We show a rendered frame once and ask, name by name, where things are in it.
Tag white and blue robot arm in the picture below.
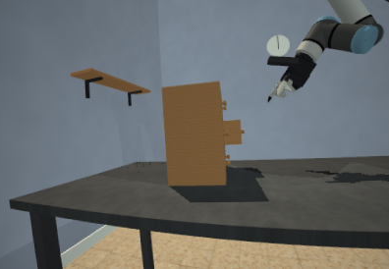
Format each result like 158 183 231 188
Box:
267 0 384 67

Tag brown wooden chest of drawers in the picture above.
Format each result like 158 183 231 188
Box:
162 81 226 186

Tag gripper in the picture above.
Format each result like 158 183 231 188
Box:
267 52 317 102

